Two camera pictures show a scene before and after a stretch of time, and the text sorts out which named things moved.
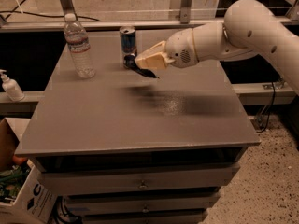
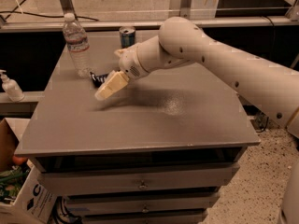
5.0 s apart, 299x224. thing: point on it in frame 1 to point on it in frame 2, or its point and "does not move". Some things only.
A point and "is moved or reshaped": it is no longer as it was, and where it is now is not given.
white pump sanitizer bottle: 11,87 does not move
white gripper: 179,51 to 130,61
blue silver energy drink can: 128,40 does not move
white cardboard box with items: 25,196 does not move
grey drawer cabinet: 122,147 does not move
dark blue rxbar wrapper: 129,62 is moved or reshaped
